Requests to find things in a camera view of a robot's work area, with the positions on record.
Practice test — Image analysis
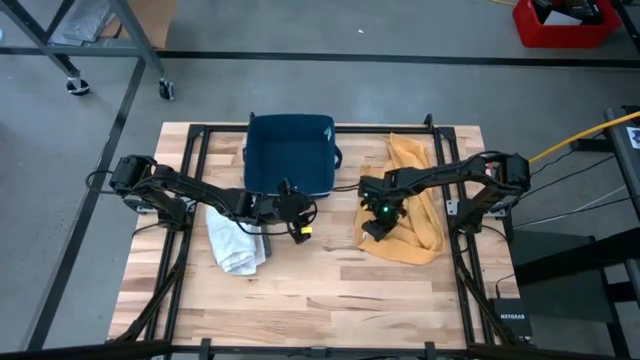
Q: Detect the white floor cable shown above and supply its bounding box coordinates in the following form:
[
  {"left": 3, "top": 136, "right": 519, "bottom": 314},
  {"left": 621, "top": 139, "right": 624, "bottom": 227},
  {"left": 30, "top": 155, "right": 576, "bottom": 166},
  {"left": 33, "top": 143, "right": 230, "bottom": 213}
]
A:
[{"left": 568, "top": 185, "right": 627, "bottom": 215}]

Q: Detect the cardboard box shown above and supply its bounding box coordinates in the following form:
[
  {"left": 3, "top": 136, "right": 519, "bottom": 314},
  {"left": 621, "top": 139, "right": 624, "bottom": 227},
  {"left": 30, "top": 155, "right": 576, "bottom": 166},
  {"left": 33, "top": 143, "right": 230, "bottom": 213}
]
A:
[{"left": 98, "top": 0, "right": 178, "bottom": 50}]

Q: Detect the black device in bin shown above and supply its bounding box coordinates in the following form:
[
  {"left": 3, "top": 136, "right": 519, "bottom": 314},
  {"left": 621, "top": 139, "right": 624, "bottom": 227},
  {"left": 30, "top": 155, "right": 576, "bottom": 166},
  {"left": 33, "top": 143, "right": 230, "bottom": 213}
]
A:
[{"left": 530, "top": 0, "right": 605, "bottom": 26}]

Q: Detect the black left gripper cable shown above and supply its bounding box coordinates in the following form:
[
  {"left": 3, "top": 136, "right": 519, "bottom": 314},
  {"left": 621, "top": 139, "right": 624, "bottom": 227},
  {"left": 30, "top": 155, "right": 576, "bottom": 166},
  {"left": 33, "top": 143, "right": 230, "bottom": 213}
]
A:
[{"left": 232, "top": 197, "right": 320, "bottom": 237}]

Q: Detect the navy blue fabric basket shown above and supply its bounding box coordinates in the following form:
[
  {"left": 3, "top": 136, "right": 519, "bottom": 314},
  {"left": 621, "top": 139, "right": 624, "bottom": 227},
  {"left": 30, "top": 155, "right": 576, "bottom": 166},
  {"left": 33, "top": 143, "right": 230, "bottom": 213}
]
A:
[{"left": 243, "top": 113, "right": 343, "bottom": 197}]

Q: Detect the dark grey side table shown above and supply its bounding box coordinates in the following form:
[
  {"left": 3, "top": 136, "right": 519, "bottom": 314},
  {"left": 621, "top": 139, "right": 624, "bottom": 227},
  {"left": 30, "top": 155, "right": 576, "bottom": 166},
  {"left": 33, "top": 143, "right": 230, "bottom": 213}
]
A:
[{"left": 603, "top": 104, "right": 640, "bottom": 224}]

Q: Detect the grey metal cart frame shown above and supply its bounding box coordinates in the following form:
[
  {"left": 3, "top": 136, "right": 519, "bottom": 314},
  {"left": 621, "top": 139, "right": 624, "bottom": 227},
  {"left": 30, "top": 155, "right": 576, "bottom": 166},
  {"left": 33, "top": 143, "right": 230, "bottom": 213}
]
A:
[{"left": 0, "top": 0, "right": 176, "bottom": 101}]

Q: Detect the black equipment stand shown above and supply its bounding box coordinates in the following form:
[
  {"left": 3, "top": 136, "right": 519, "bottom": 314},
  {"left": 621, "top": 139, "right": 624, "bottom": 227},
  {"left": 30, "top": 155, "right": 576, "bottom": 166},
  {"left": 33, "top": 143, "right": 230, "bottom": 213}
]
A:
[{"left": 507, "top": 227, "right": 640, "bottom": 360}]

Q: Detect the yellow cable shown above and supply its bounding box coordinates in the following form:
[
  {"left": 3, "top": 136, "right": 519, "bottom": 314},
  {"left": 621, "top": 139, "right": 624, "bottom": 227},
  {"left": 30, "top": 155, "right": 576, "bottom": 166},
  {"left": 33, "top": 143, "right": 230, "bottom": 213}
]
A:
[{"left": 528, "top": 109, "right": 640, "bottom": 166}]

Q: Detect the black floor cable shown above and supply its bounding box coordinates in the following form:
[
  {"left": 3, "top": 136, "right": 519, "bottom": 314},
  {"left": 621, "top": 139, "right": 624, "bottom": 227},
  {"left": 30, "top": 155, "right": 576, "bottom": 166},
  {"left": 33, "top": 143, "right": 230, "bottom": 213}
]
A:
[
  {"left": 529, "top": 149, "right": 617, "bottom": 187},
  {"left": 514, "top": 197, "right": 632, "bottom": 229}
]

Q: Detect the white waffle towel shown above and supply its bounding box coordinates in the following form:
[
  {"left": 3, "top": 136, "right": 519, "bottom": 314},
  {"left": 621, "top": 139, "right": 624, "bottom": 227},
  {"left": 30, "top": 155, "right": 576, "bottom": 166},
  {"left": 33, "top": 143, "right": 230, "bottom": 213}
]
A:
[{"left": 204, "top": 205, "right": 269, "bottom": 277}]

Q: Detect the red plastic bin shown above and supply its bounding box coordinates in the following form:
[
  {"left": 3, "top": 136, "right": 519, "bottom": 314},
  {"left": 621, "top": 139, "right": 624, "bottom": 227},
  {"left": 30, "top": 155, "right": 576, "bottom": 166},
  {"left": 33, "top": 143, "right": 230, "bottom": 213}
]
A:
[{"left": 511, "top": 0, "right": 623, "bottom": 50}]

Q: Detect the orange towel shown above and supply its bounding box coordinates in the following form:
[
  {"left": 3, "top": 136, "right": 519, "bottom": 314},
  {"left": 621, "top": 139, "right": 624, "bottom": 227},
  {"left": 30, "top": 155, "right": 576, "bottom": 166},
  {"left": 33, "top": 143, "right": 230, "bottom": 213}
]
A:
[{"left": 353, "top": 132, "right": 446, "bottom": 266}]

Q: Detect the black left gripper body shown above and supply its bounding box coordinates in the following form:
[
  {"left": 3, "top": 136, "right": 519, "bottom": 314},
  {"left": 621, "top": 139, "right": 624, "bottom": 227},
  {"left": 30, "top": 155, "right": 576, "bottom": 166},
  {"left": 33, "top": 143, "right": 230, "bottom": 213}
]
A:
[{"left": 259, "top": 192, "right": 317, "bottom": 229}]

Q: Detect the black aluminium table frame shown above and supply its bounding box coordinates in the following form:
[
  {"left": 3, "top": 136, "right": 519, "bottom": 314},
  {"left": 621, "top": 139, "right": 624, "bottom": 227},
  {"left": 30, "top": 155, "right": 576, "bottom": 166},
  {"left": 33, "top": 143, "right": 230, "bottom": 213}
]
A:
[{"left": 0, "top": 113, "right": 621, "bottom": 360}]

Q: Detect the black Netgear router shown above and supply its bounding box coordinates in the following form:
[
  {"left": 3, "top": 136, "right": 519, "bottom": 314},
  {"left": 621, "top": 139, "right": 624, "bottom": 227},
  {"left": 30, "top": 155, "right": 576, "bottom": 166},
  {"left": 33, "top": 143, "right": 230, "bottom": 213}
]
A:
[{"left": 488, "top": 297, "right": 535, "bottom": 339}]

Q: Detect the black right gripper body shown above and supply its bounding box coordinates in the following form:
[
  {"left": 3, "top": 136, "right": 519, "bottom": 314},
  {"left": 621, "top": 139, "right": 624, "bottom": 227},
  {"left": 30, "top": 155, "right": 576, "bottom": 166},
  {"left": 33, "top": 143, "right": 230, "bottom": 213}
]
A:
[{"left": 359, "top": 172, "right": 409, "bottom": 224}]

